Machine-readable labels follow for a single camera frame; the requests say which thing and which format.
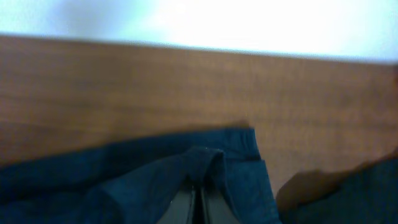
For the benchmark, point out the dark blue shorts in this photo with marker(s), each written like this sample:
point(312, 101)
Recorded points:
point(135, 181)

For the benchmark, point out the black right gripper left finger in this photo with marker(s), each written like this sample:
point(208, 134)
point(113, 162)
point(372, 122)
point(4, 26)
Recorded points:
point(182, 207)

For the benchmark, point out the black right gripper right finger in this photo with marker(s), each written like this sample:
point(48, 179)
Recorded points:
point(215, 208)

